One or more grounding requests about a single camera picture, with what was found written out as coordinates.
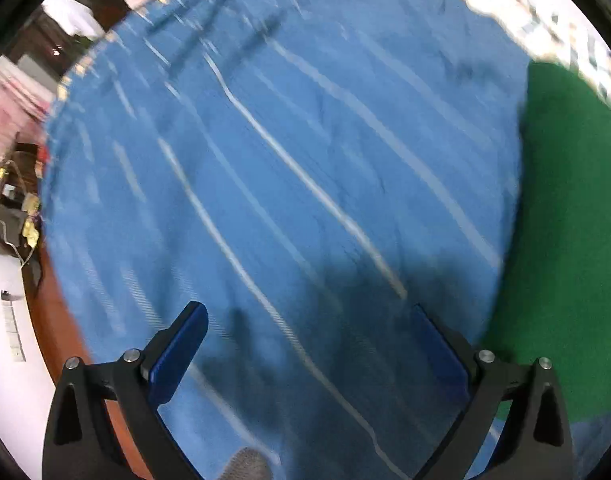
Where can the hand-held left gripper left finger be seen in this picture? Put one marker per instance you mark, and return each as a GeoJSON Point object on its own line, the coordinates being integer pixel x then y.
{"type": "Point", "coordinates": [178, 355]}

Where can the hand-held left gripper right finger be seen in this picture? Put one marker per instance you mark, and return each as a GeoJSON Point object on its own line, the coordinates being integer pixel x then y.
{"type": "Point", "coordinates": [443, 355]}

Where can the green and cream varsity jacket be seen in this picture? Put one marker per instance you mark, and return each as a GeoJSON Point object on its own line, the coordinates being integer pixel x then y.
{"type": "Point", "coordinates": [560, 240]}

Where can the grey fuzzy cloth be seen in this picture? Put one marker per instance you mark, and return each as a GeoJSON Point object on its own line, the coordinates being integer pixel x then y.
{"type": "Point", "coordinates": [245, 465]}

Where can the white power strip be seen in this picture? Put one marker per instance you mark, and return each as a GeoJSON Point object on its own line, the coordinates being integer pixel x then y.
{"type": "Point", "coordinates": [13, 325]}

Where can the blue striped bedsheet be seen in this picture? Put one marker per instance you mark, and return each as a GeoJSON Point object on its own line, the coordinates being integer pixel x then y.
{"type": "Point", "coordinates": [285, 185]}

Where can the plaid blanket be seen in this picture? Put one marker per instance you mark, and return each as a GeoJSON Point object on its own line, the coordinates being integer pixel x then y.
{"type": "Point", "coordinates": [550, 15]}

